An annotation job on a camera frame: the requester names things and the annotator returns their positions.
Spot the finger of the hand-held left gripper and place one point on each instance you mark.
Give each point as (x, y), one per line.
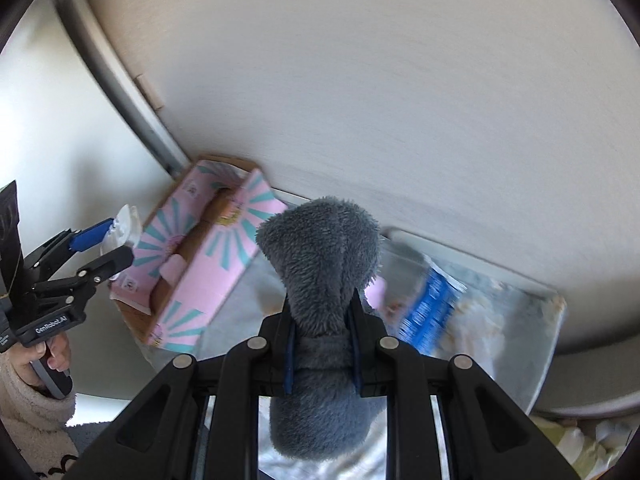
(92, 234)
(112, 260)

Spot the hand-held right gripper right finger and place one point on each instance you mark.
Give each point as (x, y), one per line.
(355, 360)

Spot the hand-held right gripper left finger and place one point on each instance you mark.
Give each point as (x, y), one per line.
(289, 360)

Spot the blue white tissue packet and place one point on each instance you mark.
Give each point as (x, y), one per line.
(432, 310)

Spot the grey fluffy plush sock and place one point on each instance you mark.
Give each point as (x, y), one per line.
(320, 260)

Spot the pink sunburst cardboard box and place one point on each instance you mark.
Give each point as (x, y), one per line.
(225, 250)

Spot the person's left hand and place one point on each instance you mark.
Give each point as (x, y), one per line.
(57, 352)

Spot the pink fluffy sock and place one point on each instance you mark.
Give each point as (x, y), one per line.
(375, 296)

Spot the pale blue floral cloth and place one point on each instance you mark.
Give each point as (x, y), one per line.
(500, 320)

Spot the grey bed headboard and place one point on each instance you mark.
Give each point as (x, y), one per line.
(590, 380)

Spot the yellow floral bedsheet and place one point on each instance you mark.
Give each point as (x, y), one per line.
(590, 440)

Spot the grey metal frame strip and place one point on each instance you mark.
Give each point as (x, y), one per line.
(150, 135)

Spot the beige wall bracket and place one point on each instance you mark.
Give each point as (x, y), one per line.
(150, 91)

